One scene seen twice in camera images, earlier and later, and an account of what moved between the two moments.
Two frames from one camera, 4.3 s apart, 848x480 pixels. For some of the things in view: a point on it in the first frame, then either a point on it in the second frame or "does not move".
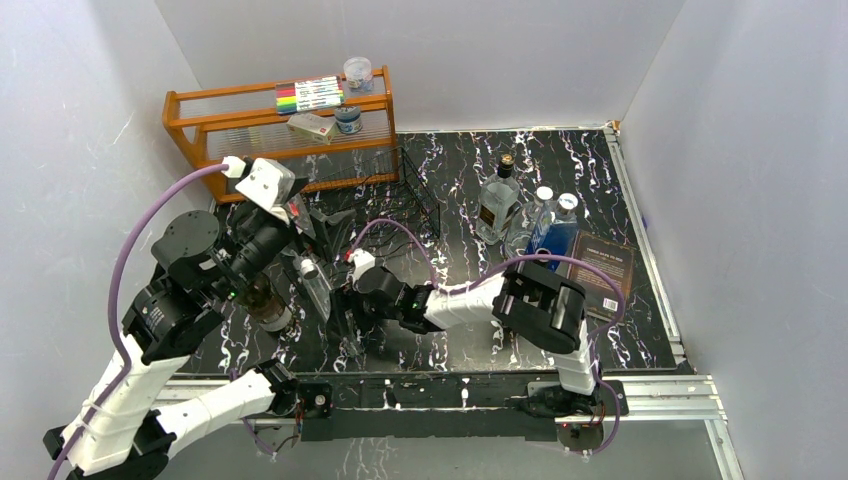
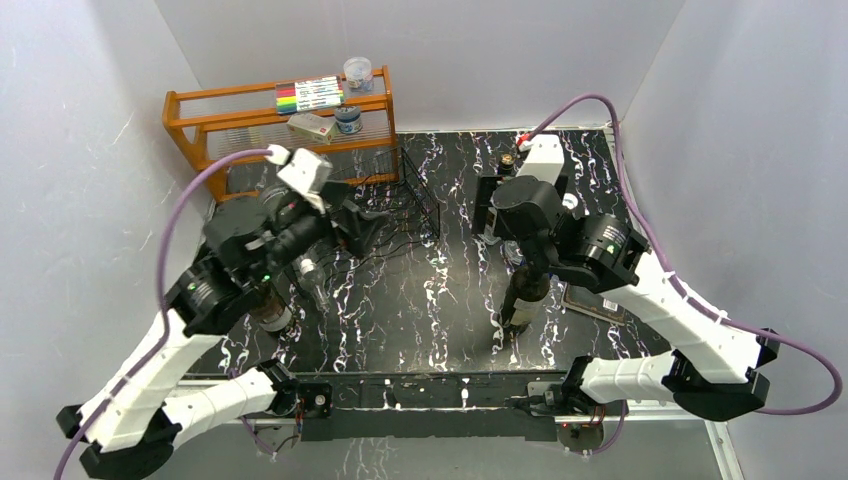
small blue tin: (348, 119) does not move
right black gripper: (344, 300) -> (484, 186)
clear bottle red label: (315, 282) does not move
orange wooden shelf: (345, 144) does not move
